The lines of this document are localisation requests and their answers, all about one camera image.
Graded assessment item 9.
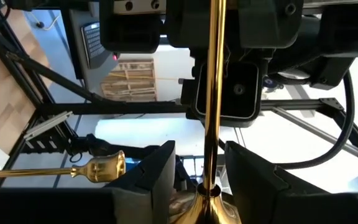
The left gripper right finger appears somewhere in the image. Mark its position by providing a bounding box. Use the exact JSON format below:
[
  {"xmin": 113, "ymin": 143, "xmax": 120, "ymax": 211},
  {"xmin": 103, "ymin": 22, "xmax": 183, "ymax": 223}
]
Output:
[{"xmin": 224, "ymin": 140, "xmax": 358, "ymax": 224}]

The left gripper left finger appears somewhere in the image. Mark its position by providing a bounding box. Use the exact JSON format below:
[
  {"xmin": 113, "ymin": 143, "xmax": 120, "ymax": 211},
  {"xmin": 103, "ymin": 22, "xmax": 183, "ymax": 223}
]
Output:
[{"xmin": 0, "ymin": 139, "xmax": 177, "ymax": 224}]

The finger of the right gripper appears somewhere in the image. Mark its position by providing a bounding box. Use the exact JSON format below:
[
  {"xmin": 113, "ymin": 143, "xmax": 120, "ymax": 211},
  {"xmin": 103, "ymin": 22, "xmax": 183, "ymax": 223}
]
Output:
[
  {"xmin": 165, "ymin": 0, "xmax": 305, "ymax": 50},
  {"xmin": 99, "ymin": 0, "xmax": 167, "ymax": 54}
]

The tall gold candlestick holder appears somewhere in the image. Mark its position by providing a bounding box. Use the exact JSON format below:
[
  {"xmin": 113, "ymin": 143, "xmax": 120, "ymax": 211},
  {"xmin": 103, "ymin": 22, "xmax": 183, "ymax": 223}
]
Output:
[{"xmin": 0, "ymin": 150, "xmax": 127, "ymax": 184}]

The medium gold candlestick holder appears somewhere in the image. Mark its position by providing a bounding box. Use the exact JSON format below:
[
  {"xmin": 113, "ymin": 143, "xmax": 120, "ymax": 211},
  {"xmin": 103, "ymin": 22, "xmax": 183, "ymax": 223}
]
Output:
[{"xmin": 168, "ymin": 0, "xmax": 242, "ymax": 224}]

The black laptop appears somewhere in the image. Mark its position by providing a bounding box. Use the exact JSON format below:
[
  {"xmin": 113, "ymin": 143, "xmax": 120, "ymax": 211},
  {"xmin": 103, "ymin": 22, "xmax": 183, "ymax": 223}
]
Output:
[{"xmin": 80, "ymin": 21, "xmax": 119, "ymax": 70}]

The wooden pallet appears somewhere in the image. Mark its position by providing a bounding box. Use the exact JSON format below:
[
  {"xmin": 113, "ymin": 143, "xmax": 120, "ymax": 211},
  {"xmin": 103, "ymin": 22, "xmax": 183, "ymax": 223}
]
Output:
[{"xmin": 100, "ymin": 58, "xmax": 158, "ymax": 103}]

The black monitor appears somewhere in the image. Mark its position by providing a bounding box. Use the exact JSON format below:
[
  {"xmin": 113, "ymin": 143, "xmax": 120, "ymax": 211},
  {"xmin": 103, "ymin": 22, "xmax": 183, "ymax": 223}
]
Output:
[{"xmin": 60, "ymin": 7, "xmax": 88, "ymax": 80}]

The black rig crossbar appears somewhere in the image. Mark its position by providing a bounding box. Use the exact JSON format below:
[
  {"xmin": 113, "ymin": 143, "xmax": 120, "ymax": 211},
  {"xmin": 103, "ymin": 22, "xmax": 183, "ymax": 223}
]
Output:
[{"xmin": 37, "ymin": 97, "xmax": 358, "ymax": 177}]

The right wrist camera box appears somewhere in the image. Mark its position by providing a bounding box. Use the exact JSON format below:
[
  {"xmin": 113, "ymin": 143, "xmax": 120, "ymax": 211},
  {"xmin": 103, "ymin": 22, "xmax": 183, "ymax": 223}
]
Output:
[{"xmin": 193, "ymin": 60, "xmax": 263, "ymax": 129}]

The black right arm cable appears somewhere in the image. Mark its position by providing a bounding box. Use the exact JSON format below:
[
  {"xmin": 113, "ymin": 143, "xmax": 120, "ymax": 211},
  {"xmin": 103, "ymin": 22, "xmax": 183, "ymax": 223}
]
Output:
[{"xmin": 275, "ymin": 70, "xmax": 356, "ymax": 170}]

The silver rig bracket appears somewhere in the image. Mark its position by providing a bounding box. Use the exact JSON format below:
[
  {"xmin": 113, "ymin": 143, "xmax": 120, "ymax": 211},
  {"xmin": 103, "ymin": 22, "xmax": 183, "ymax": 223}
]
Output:
[{"xmin": 22, "ymin": 110, "xmax": 74, "ymax": 141}]

